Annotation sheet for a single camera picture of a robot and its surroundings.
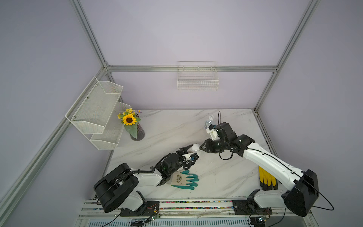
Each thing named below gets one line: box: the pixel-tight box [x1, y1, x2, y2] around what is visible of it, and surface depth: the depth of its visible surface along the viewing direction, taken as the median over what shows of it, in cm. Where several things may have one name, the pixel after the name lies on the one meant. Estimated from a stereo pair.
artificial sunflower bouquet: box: [117, 108, 141, 140], surface depth 82 cm
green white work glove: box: [170, 169, 199, 191], surface depth 84 cm
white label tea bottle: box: [186, 143, 200, 154], surface depth 80 cm
